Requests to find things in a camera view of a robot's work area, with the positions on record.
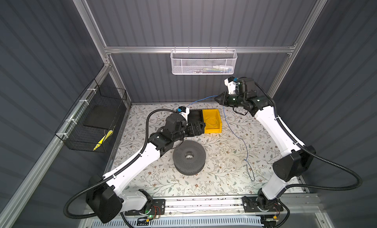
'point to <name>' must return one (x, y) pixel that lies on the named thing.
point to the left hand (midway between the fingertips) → (200, 124)
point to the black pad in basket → (102, 116)
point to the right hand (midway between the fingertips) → (216, 99)
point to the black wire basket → (76, 136)
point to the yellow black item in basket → (109, 134)
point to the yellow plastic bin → (212, 120)
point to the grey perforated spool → (189, 157)
